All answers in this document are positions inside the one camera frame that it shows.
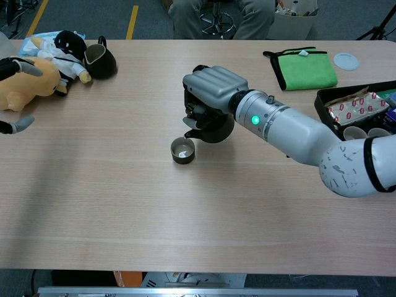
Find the black-headed plush doll white robe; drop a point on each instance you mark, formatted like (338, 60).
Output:
(69, 43)

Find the green microfiber cloth black trim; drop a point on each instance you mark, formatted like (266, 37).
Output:
(306, 71)

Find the black cast iron teapot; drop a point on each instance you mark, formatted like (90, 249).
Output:
(216, 134)

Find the seated person grey trousers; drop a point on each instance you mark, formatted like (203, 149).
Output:
(185, 18)

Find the dark green tea cup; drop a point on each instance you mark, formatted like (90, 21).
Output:
(184, 159)

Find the black plastic tray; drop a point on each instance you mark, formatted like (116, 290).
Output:
(321, 103)

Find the silver foil packet red print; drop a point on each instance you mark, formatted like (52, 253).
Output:
(355, 108)

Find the green flat packet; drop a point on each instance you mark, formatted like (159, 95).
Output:
(386, 93)

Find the chrome stool base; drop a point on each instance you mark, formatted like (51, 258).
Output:
(218, 23)

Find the left robot hand grey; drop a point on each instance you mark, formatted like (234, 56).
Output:
(28, 68)

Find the white storage bin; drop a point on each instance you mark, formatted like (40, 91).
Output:
(294, 26)

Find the black tripod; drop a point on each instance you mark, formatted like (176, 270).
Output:
(376, 31)

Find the dark ceramic pouring pitcher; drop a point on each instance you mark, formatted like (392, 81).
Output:
(105, 66)

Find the black metal frame stand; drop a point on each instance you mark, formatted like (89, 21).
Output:
(14, 15)

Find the right robot hand grey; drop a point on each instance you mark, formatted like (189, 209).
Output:
(213, 85)

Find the orange object under table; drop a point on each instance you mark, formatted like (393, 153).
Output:
(127, 278)

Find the purple small box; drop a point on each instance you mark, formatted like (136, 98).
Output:
(390, 117)

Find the white robot base unit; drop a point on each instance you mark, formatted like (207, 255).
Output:
(191, 280)

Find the yellow plush animal toy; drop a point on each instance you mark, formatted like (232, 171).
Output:
(34, 88)

